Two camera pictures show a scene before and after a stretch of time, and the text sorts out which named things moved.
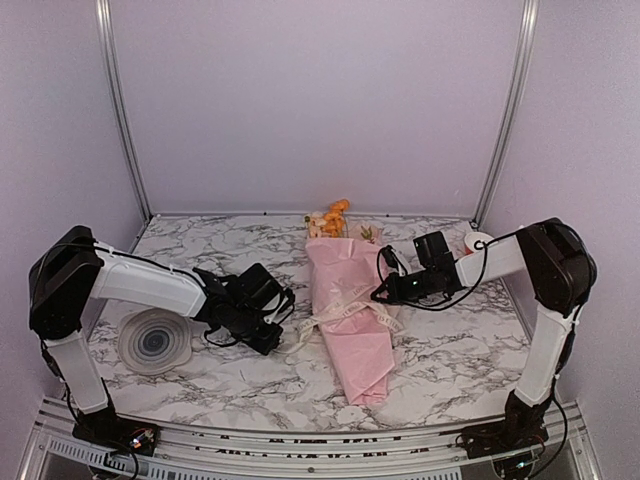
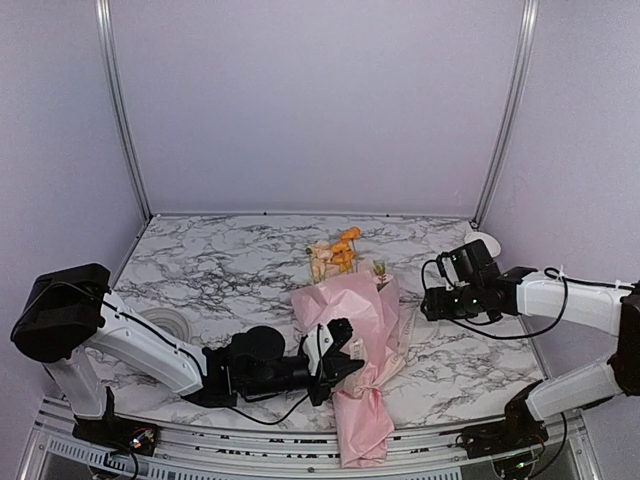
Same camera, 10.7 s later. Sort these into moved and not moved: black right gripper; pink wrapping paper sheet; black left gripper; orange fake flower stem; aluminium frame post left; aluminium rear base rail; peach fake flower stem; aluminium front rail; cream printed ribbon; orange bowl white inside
Moved: black left gripper; orange fake flower stem; pink wrapping paper sheet; cream printed ribbon; peach fake flower stem; black right gripper
Not moved: aluminium frame post left; aluminium front rail; orange bowl white inside; aluminium rear base rail
